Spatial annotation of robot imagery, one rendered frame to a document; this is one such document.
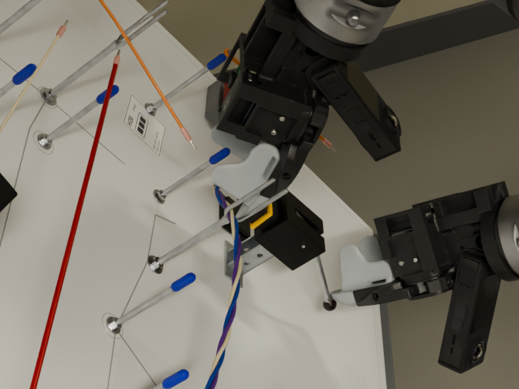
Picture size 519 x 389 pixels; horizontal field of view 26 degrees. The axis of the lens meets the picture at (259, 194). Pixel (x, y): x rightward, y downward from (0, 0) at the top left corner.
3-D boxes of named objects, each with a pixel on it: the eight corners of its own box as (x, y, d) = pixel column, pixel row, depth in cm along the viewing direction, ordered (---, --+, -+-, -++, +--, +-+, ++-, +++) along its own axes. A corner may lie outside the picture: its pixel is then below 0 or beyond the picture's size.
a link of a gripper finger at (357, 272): (319, 249, 112) (393, 230, 106) (336, 306, 112) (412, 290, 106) (300, 256, 110) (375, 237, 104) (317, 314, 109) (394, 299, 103)
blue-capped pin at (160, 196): (164, 207, 103) (235, 160, 99) (152, 197, 102) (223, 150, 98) (164, 195, 104) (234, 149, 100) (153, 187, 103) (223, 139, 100)
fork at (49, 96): (42, 83, 97) (161, -9, 91) (56, 96, 98) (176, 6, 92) (38, 96, 96) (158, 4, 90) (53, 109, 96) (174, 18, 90)
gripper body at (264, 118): (213, 81, 97) (273, -29, 90) (302, 113, 100) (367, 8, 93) (212, 137, 92) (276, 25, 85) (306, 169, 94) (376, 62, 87)
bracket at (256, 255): (241, 288, 107) (281, 264, 104) (224, 275, 105) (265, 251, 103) (240, 253, 110) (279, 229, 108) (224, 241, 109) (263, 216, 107)
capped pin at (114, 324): (103, 315, 87) (185, 264, 84) (117, 318, 89) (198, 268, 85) (108, 333, 87) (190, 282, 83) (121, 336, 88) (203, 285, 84)
